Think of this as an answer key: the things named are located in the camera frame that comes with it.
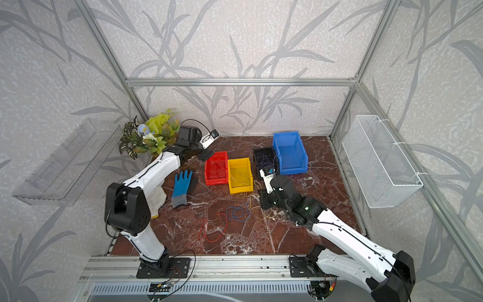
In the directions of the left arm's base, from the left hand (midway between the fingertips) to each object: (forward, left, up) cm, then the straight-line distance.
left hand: (207, 141), depth 91 cm
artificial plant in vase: (+1, +26, +3) cm, 26 cm away
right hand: (-26, -25, 0) cm, 36 cm away
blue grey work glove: (-15, +14, -19) cm, 28 cm away
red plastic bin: (-3, -2, -19) cm, 20 cm away
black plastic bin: (+7, -31, -15) cm, 35 cm away
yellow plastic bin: (-8, -16, -19) cm, 26 cm away
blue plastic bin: (+12, -45, -19) cm, 51 cm away
